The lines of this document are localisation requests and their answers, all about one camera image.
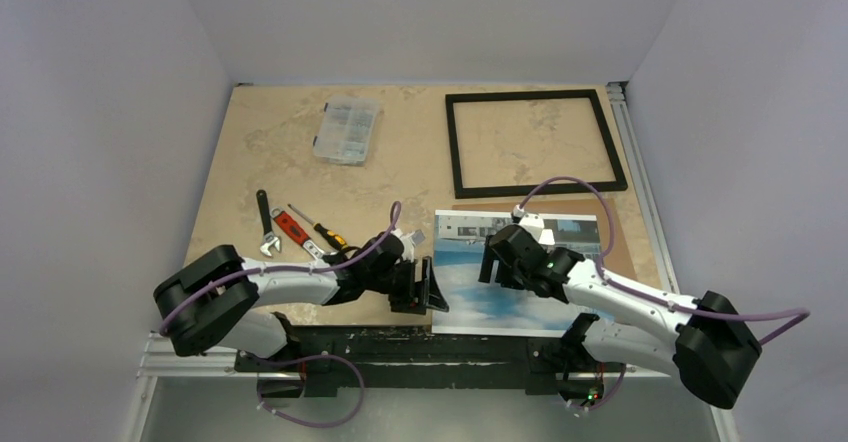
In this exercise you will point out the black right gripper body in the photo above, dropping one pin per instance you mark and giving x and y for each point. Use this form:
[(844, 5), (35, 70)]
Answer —
[(502, 257)]

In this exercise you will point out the building and sky photo print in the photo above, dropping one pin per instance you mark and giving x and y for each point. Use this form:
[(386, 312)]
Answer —
[(486, 308)]

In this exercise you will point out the small black handled wrench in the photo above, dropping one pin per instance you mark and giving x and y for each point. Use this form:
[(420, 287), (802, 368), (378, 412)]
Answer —
[(271, 243)]

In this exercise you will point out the aluminium rail right side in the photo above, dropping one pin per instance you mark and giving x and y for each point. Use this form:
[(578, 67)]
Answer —
[(641, 184)]

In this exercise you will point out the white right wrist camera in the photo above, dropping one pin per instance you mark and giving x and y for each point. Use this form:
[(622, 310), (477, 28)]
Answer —
[(530, 222)]

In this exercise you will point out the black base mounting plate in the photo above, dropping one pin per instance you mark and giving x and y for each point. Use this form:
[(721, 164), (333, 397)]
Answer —
[(324, 359)]

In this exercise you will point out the clear plastic screw organizer box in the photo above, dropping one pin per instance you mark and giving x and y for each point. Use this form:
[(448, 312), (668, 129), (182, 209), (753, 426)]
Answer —
[(345, 133)]

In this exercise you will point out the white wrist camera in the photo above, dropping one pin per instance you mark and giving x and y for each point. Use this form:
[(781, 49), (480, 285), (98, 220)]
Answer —
[(410, 241), (530, 222)]

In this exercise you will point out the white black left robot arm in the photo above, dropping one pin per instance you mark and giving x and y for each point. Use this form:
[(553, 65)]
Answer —
[(217, 300)]

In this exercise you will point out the red handled adjustable wrench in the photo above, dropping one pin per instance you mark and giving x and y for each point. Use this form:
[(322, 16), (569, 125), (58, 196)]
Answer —
[(295, 232)]

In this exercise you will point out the yellow black flathead screwdriver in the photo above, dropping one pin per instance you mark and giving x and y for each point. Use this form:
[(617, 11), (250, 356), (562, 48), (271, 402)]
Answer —
[(333, 239)]

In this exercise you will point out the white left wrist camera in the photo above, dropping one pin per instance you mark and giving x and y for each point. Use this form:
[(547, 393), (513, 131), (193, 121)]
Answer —
[(410, 241)]

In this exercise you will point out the black wooden picture frame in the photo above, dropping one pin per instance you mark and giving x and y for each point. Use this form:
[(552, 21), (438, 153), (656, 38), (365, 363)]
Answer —
[(503, 144)]

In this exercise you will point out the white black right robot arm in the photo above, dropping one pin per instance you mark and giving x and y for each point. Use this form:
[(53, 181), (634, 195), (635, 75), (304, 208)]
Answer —
[(699, 340)]

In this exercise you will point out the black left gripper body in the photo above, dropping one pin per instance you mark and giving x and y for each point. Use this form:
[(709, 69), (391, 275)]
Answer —
[(405, 293)]

